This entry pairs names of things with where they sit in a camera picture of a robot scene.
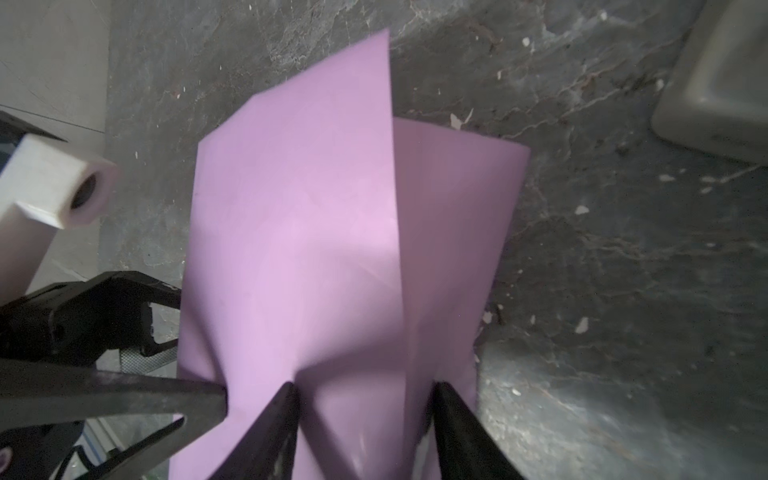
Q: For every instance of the white tape dispenser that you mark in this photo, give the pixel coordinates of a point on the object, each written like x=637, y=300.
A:
x=715, y=100

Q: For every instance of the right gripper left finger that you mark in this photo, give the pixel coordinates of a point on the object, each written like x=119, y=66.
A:
x=267, y=449

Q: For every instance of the pink wrapping paper sheet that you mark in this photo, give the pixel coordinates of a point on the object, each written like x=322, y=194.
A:
x=346, y=250

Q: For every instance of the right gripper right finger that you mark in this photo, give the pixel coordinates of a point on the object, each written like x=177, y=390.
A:
x=465, y=449

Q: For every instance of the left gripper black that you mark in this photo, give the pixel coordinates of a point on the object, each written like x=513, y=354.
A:
x=75, y=323

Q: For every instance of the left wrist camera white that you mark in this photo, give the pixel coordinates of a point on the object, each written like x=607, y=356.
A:
x=47, y=185

